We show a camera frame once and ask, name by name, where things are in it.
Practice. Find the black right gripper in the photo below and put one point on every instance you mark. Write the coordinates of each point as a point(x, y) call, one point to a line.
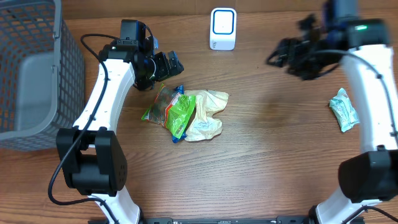
point(282, 55)

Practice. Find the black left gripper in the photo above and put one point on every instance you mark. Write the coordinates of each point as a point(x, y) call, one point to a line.
point(166, 71)

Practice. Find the green clear snack packet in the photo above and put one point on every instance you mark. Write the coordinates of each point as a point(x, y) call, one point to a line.
point(171, 110)

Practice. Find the mint green snack packet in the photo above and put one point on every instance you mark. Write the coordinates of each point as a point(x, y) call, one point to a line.
point(344, 111)

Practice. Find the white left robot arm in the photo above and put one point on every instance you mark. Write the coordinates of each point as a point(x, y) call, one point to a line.
point(91, 158)

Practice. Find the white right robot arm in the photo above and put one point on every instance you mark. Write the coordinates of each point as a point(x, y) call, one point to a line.
point(362, 48)

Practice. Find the white barcode scanner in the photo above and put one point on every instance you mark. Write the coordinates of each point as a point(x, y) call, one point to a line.
point(223, 29)

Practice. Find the blue cookie packet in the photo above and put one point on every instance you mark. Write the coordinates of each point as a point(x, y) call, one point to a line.
point(179, 89)

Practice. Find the beige crumpled plastic bag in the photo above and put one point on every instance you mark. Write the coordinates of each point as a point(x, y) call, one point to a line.
point(203, 125)

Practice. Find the grey plastic mesh basket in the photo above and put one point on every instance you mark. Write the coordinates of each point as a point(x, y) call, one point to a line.
point(42, 74)

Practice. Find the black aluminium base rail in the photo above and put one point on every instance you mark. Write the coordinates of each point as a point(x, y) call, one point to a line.
point(277, 220)

